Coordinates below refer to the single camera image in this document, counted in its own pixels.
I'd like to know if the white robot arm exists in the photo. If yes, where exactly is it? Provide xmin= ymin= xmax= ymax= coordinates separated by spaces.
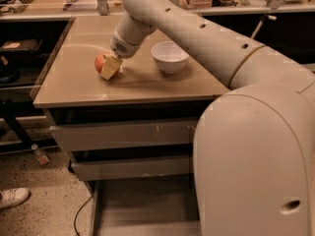
xmin=110 ymin=0 xmax=315 ymax=236

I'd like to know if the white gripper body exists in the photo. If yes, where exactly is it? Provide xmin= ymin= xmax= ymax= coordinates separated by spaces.
xmin=110 ymin=34 xmax=140 ymax=59

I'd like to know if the grey top drawer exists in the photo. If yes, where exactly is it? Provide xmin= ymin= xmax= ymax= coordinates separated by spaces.
xmin=50 ymin=118 xmax=197 ymax=151

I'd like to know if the grey drawer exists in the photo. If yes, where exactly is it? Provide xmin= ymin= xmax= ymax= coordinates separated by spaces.
xmin=71 ymin=154 xmax=193 ymax=181
xmin=50 ymin=118 xmax=197 ymax=151
xmin=89 ymin=174 xmax=202 ymax=236

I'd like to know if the grey bottom drawer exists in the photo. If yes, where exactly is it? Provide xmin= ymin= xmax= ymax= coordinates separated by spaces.
xmin=89 ymin=174 xmax=202 ymax=236

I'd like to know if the grey middle drawer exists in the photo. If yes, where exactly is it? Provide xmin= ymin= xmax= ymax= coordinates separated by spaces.
xmin=71 ymin=154 xmax=193 ymax=181

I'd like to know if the black floor cable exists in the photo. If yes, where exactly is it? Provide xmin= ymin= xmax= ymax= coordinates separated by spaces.
xmin=73 ymin=195 xmax=95 ymax=236

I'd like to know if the plastic bottle on floor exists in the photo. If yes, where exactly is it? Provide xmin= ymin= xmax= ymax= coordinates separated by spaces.
xmin=31 ymin=144 xmax=50 ymax=165

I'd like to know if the grey drawer cabinet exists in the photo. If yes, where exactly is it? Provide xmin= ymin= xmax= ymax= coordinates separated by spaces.
xmin=30 ymin=13 xmax=230 ymax=236

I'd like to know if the white bottle with nozzle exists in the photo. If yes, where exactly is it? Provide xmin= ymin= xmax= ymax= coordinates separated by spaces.
xmin=250 ymin=14 xmax=277 ymax=39

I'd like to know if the white sneaker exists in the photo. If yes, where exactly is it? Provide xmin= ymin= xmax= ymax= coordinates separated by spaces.
xmin=0 ymin=188 xmax=31 ymax=209

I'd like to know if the white bowl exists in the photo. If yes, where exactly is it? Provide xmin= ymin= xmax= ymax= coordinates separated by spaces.
xmin=151 ymin=41 xmax=189 ymax=74

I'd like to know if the red apple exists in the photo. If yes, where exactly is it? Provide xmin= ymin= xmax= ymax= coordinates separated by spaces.
xmin=94 ymin=52 xmax=115 ymax=74

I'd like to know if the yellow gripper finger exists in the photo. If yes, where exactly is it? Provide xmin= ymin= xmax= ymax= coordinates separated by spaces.
xmin=100 ymin=54 xmax=122 ymax=80

